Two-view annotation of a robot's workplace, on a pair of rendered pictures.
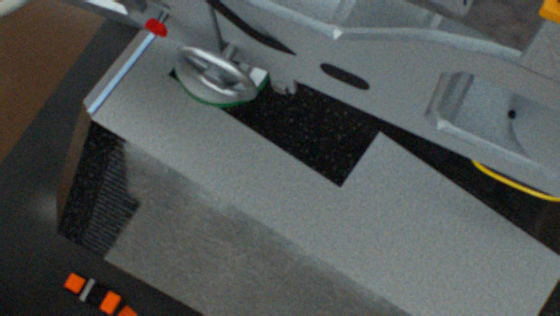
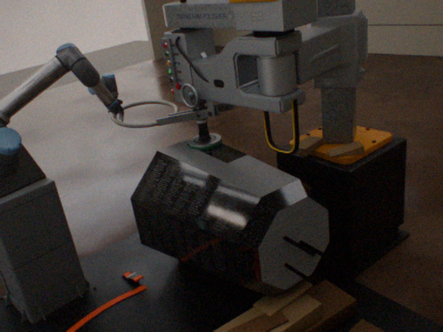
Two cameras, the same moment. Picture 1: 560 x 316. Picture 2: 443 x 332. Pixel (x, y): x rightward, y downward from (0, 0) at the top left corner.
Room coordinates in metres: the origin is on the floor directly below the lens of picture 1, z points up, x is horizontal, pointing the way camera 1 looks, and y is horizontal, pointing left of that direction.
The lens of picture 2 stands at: (-1.99, -0.68, 1.95)
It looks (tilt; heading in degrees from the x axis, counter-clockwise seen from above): 24 degrees down; 14
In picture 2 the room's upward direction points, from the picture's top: 8 degrees counter-clockwise
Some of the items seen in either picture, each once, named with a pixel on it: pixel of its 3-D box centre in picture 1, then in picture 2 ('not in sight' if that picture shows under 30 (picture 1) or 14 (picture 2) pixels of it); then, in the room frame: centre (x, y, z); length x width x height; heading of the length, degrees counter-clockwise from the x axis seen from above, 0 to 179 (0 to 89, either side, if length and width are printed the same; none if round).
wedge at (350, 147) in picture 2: not in sight; (345, 149); (0.65, -0.79, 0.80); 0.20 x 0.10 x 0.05; 103
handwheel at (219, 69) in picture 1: (226, 56); (194, 94); (0.54, 0.06, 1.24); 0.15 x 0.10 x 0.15; 54
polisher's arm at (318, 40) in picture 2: not in sight; (320, 48); (0.71, -0.67, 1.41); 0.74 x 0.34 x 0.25; 151
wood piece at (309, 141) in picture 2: not in sight; (307, 145); (0.73, -0.56, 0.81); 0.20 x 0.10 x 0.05; 148
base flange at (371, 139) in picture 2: not in sight; (339, 140); (0.89, -0.76, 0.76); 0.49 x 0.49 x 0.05; 50
